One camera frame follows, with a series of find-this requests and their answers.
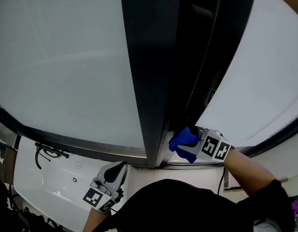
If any fixed frosted glass panel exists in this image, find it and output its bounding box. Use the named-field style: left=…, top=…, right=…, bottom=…
left=0, top=0, right=149, bottom=160

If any black door post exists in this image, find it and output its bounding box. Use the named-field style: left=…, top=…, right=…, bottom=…
left=119, top=0, right=181, bottom=169

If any black cable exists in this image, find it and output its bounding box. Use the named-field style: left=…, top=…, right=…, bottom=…
left=217, top=167, right=226, bottom=195

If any person's black clothing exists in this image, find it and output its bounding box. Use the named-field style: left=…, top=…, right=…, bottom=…
left=92, top=178, right=296, bottom=232

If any wooden side shelf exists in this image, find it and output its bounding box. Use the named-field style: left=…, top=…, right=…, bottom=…
left=0, top=129, right=18, bottom=186

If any person's right forearm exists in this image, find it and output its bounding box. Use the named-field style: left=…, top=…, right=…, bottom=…
left=222, top=148, right=278, bottom=198

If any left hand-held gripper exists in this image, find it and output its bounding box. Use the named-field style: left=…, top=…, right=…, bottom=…
left=82, top=161, right=130, bottom=214

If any person's left forearm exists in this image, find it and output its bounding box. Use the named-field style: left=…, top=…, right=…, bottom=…
left=84, top=206, right=111, bottom=232

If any black faucet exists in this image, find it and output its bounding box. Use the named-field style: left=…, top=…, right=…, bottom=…
left=34, top=142, right=70, bottom=170

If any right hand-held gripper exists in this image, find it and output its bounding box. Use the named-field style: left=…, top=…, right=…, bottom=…
left=168, top=126, right=235, bottom=164

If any frosted glass door black frame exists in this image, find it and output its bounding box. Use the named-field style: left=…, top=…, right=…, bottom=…
left=184, top=0, right=298, bottom=157

